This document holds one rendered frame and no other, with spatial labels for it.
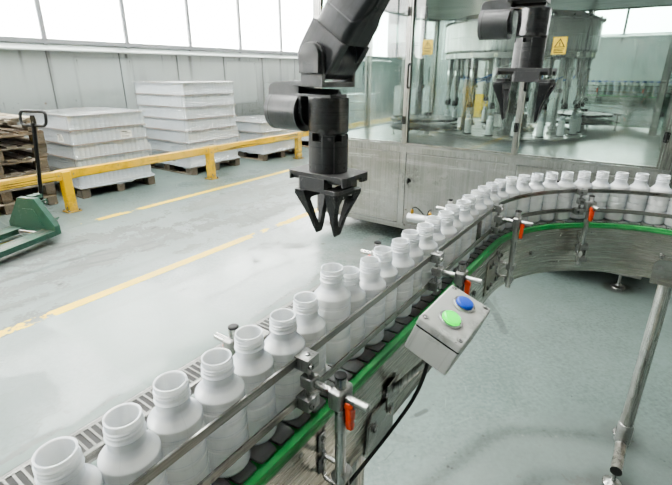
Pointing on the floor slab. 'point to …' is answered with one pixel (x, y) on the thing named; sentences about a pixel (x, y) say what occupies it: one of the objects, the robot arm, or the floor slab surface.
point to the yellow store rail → (143, 165)
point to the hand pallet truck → (30, 206)
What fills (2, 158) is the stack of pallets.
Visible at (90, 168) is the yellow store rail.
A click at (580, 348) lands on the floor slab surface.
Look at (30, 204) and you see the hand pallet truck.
